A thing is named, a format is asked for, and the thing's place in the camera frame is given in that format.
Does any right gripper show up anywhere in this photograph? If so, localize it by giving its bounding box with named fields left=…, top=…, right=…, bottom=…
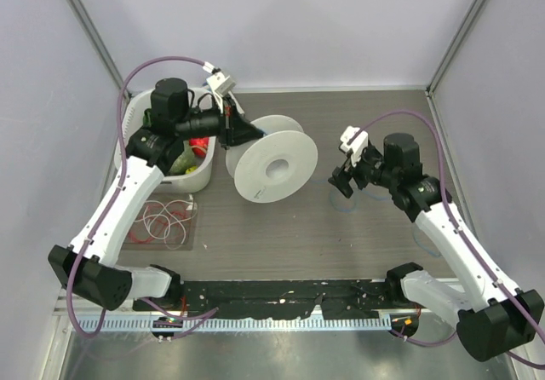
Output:
left=329, top=144, right=399, bottom=199

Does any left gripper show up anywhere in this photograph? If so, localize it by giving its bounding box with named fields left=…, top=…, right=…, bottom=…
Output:
left=175, top=93, right=263, bottom=150

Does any white cable spool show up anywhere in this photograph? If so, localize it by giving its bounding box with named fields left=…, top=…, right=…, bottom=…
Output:
left=226, top=115, right=318, bottom=204

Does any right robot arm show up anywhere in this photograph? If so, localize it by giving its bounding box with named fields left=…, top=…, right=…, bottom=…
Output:
left=329, top=126, right=544, bottom=361

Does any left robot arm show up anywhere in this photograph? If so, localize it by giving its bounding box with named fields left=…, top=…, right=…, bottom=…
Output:
left=48, top=72, right=264, bottom=311

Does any red apple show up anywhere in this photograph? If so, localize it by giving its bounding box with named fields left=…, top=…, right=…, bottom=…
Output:
left=189, top=137, right=209, bottom=158

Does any blue white box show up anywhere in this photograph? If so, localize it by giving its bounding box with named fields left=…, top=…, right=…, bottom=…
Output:
left=206, top=77, right=245, bottom=117

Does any green melon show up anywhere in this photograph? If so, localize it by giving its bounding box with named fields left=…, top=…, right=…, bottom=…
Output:
left=169, top=145, right=197, bottom=176

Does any green lime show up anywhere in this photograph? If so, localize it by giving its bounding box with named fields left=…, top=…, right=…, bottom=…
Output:
left=142, top=108, right=152, bottom=128

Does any white plastic basket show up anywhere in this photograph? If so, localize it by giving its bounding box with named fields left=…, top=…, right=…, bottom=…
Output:
left=122, top=89, right=216, bottom=193

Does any clear plastic tray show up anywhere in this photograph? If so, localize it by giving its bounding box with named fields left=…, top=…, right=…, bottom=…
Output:
left=123, top=193, right=198, bottom=251

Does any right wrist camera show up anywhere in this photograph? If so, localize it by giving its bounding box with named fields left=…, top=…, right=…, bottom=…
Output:
left=340, top=126, right=369, bottom=167

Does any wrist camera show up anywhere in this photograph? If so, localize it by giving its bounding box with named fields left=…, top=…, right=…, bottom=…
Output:
left=340, top=126, right=369, bottom=167
left=206, top=71, right=236, bottom=97

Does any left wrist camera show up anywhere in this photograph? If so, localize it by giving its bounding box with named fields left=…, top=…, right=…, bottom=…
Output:
left=206, top=71, right=236, bottom=97

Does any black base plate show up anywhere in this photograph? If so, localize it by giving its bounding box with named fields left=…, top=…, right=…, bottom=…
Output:
left=151, top=279, right=418, bottom=320

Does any white cable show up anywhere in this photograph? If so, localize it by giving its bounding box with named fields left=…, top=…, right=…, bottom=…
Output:
left=142, top=199, right=199, bottom=247

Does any red cable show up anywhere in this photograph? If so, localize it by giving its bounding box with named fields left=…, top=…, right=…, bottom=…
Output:
left=127, top=203, right=195, bottom=245

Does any white slotted cable duct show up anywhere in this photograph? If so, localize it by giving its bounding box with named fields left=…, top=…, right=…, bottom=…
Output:
left=72, top=314, right=392, bottom=333

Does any aluminium rail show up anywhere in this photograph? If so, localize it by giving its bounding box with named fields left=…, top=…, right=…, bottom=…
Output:
left=53, top=294, right=137, bottom=316

